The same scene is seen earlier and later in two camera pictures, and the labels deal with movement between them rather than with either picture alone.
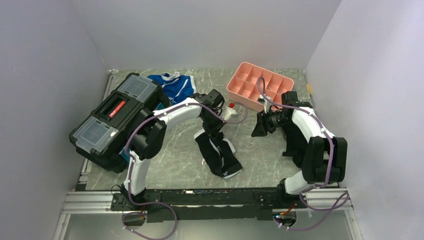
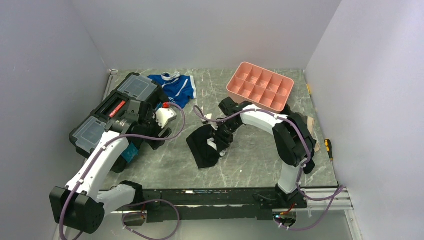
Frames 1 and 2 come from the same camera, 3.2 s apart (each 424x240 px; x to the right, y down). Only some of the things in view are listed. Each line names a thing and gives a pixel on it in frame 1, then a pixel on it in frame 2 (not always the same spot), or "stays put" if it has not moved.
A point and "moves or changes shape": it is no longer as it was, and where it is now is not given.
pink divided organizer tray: (249, 84) stays put
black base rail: (222, 203) stays put
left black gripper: (214, 131) -> (165, 134)
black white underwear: (217, 152) moves or changes shape
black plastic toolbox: (102, 137) stays put
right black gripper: (263, 126) -> (222, 141)
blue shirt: (176, 87) stays put
